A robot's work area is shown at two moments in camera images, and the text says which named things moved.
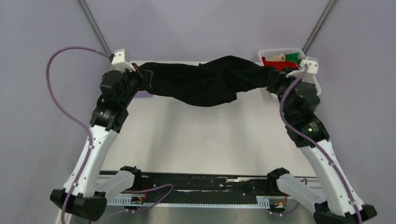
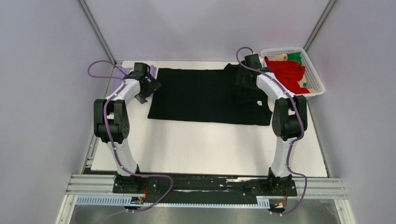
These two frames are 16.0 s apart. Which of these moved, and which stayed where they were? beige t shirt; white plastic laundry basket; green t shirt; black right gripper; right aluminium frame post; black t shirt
Moved: black right gripper; black t shirt
Stayed: green t shirt; white plastic laundry basket; right aluminium frame post; beige t shirt
